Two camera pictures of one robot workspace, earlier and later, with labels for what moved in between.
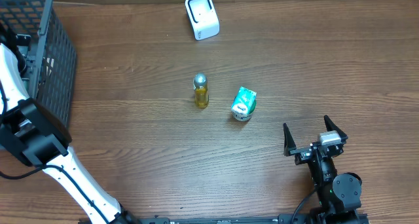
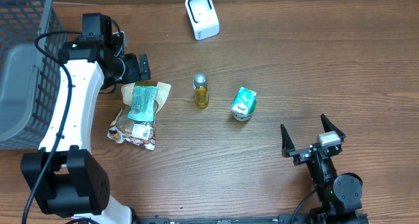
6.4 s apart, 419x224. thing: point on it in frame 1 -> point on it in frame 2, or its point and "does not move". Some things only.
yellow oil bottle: [200, 86] does not move
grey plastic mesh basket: [33, 12] does not move
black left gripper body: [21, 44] -> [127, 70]
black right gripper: [303, 153] does not move
